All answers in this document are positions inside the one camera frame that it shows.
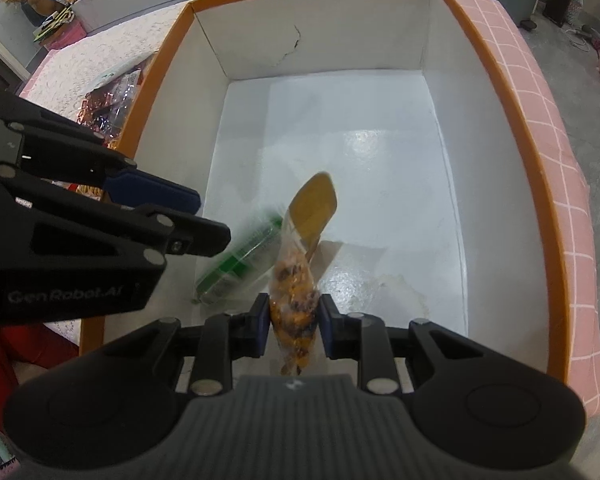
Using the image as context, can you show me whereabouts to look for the clear orange snack packet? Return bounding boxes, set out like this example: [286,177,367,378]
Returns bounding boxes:
[269,171,339,376]

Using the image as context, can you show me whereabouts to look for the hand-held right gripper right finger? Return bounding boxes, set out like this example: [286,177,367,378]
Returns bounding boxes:
[317,294,503,395]

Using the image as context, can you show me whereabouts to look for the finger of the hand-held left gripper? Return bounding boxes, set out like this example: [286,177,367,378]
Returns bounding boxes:
[0,87,202,214]
[0,161,232,263]

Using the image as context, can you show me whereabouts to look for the shiny red clear snack packet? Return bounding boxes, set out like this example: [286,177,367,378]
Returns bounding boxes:
[79,71,143,147]

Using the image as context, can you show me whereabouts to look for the red cloth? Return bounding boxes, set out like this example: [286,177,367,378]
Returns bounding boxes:
[0,324,81,393]

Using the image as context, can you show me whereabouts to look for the orange cardboard box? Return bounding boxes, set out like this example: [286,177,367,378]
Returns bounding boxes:
[80,0,573,386]

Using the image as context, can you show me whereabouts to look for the white green snack packet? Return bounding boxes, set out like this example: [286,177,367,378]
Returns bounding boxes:
[92,56,148,90]

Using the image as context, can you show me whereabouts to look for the pink patterned box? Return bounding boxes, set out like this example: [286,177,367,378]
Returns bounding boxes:
[39,10,89,52]

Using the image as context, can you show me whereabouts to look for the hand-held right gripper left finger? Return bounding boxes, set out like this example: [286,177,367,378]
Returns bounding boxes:
[87,294,272,396]

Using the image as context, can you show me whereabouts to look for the white lace tablecloth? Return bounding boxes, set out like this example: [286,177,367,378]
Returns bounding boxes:
[25,2,191,348]

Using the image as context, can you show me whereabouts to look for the floor cables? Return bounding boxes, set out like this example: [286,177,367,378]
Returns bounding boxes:
[566,24,600,53]

